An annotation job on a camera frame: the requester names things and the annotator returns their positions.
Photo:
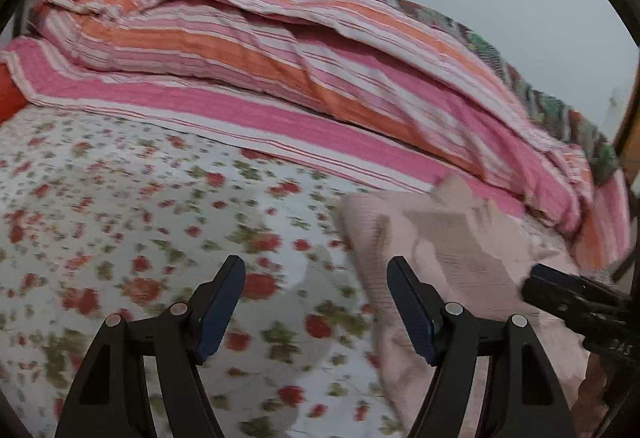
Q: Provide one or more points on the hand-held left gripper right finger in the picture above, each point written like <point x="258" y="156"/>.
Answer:
<point x="407" y="308"/>

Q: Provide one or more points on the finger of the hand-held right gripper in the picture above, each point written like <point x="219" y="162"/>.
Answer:
<point x="560" y="288"/>

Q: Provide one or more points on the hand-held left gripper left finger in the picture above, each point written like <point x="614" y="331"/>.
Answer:
<point x="222" y="308"/>

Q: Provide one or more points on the pale pink knit garment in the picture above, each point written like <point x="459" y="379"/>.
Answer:
<point x="450" y="243"/>

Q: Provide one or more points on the floral bedsheet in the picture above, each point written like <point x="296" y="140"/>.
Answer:
<point x="125" y="193"/>

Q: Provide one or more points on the brown wooden furniture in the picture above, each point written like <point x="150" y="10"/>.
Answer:
<point x="629" y="128"/>

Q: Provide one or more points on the dark floral patchwork blanket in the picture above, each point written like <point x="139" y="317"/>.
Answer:
<point x="550" y="108"/>

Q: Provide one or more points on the pink orange striped quilt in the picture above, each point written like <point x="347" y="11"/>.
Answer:
<point x="300" y="68"/>

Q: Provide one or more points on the orange pillow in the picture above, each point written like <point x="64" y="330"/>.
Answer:
<point x="10" y="93"/>

